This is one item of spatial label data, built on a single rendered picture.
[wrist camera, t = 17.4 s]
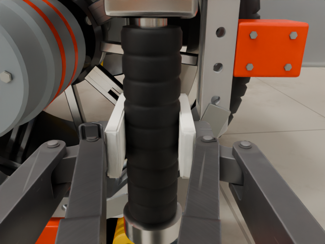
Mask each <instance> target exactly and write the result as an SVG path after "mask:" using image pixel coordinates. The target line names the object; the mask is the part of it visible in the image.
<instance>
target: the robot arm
mask: <svg viewBox="0 0 325 244"><path fill-rule="evenodd" d="M178 99H179V101H180V112H179V119H178V123H179V132H178V158H179V170H180V177H182V178H183V179H189V185H188V191H187V197H186V203H185V209H184V215H182V218H181V223H180V229H179V234H178V240H177V244H222V226H221V220H220V181H223V182H228V183H229V188H230V190H231V193H232V195H233V197H234V199H235V201H236V203H237V205H238V208H239V210H240V212H241V214H242V216H243V218H244V220H245V222H246V225H247V227H248V229H249V231H250V233H251V235H252V237H253V240H254V242H255V244H325V230H324V229H323V228H322V227H321V225H320V224H319V223H318V222H317V220H316V219H315V218H314V217H313V215H312V214H311V213H310V212H309V210H308V209H307V208H306V206H305V205H304V204H303V203H302V201H301V200H300V199H299V198H298V196H297V195H296V194H295V193H294V191H293V190H292V189H291V188H290V186H289V185H288V184H287V182H286V181H285V180H284V179H283V177H282V176H281V175H280V174H279V173H278V172H277V170H276V169H275V168H274V167H273V165H272V164H271V163H270V161H269V160H268V159H267V158H266V156H265V155H264V154H263V153H262V151H261V150H260V149H259V148H258V146H257V145H255V144H254V143H252V142H250V141H237V142H234V144H233V147H226V146H223V145H220V144H219V140H218V139H217V138H216V137H214V135H213V133H212V130H211V127H210V124H209V123H207V122H206V121H193V118H192V113H191V109H190V104H189V100H188V96H187V95H186V94H185V93H181V94H180V97H179V98H178ZM124 101H125V97H124V95H123V93H121V94H120V96H119V98H118V101H117V103H116V105H115V108H114V110H113V113H112V115H111V117H110V120H109V121H98V122H86V123H83V124H81V125H79V136H80V142H79V145H76V146H71V147H66V143H65V142H64V141H62V140H50V141H48V142H45V143H43V144H42V145H41V146H40V147H39V148H38V149H37V150H36V151H35V152H34V153H33V154H32V155H31V156H30V157H29V158H28V159H27V160H26V161H25V162H24V163H23V164H22V165H21V166H20V167H19V168H18V169H17V170H16V171H15V172H14V173H13V174H12V175H11V176H10V177H9V178H8V179H7V180H6V181H5V182H4V183H3V184H2V185H1V186H0V244H35V243H36V241H37V240H38V238H39V237H40V235H41V233H42V232H43V230H44V228H45V227H46V225H47V223H48V222H49V220H50V218H51V217H52V215H53V214H54V212H55V210H56V209H57V207H58V206H59V204H60V202H61V201H62V199H63V198H64V196H65V194H66V193H67V191H68V189H69V188H70V187H71V189H70V194H69V199H68V204H67V209H66V214H65V218H64V219H60V221H59V226H58V231H57V235H56V239H55V244H106V190H107V177H106V170H107V176H109V178H119V176H121V173H122V168H123V164H124V159H125V155H126V143H127V140H126V131H125V124H126V119H125V112H124ZM71 182H72V183H71Z"/></svg>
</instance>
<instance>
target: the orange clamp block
mask: <svg viewBox="0 0 325 244"><path fill-rule="evenodd" d="M308 30H309V25H308V23H305V22H299V21H292V20H286V19H238V27H237V36H236V50H235V60H234V69H233V76H235V77H299V75H300V71H301V66H302V61H303V56H304V51H305V45H306V40H307V35H308Z"/></svg>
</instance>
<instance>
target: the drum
mask: <svg viewBox="0 0 325 244"><path fill-rule="evenodd" d="M85 56H86V45H85V39H84V35H83V32H82V30H81V28H80V25H79V24H78V22H77V20H76V18H75V17H74V16H73V14H72V13H71V12H70V11H69V10H68V9H67V8H66V7H65V6H64V5H63V4H62V3H61V2H59V1H58V0H0V137H1V136H3V135H5V134H6V133H8V132H9V131H10V130H11V129H13V128H14V127H17V126H20V125H23V124H25V123H27V122H29V121H30V120H32V119H33V118H35V117H36V116H37V115H38V114H39V113H40V112H41V111H43V110H44V109H45V108H46V107H47V106H49V105H50V104H51V103H52V102H53V101H54V100H55V99H56V98H57V97H58V96H60V95H61V94H62V93H63V92H64V91H65V90H66V89H67V88H68V87H69V86H70V85H71V84H72V83H73V82H74V81H75V80H76V79H77V78H78V76H79V74H80V73H81V71H82V68H83V66H84V62H85Z"/></svg>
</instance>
